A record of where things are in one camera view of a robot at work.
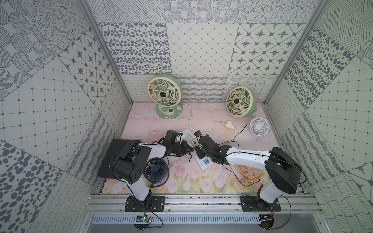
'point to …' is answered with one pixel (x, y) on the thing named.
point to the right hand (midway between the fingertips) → (198, 147)
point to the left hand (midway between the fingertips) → (193, 147)
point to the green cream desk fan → (241, 101)
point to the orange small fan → (250, 174)
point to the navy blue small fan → (156, 172)
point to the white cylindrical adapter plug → (229, 125)
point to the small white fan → (259, 126)
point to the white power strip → (204, 163)
